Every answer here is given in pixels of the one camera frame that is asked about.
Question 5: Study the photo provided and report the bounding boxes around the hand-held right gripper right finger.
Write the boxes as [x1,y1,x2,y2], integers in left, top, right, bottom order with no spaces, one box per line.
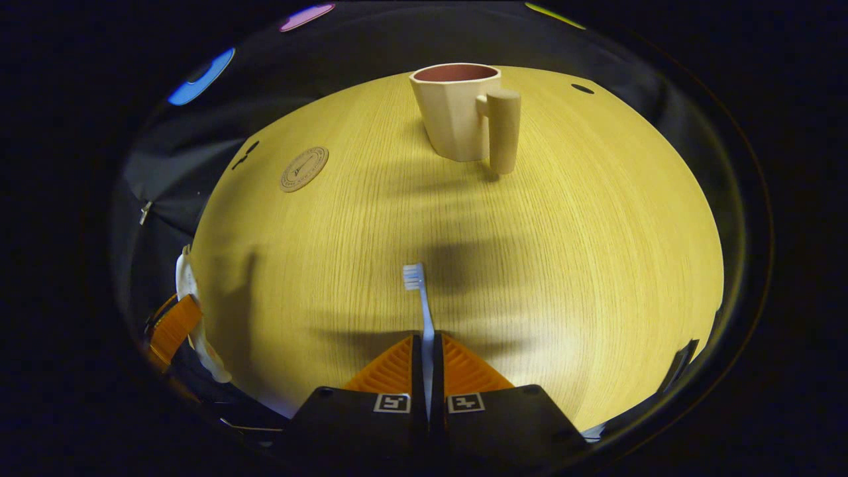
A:
[431,333,590,477]

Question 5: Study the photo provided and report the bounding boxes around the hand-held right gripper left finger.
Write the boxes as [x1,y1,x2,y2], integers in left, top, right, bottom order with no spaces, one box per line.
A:
[282,333,430,477]

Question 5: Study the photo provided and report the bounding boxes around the white toothpaste tube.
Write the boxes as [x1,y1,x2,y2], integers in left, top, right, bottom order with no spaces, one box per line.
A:
[175,245,233,384]

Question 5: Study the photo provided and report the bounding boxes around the white toothbrush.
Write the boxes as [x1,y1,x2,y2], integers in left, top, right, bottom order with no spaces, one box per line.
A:
[402,262,436,418]

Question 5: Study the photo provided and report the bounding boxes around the beige cup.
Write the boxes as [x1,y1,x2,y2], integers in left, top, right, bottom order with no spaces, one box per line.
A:
[409,63,522,176]

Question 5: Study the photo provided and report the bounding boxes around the black backdrop cloth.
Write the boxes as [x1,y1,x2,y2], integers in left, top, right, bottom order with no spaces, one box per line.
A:
[109,0,772,438]

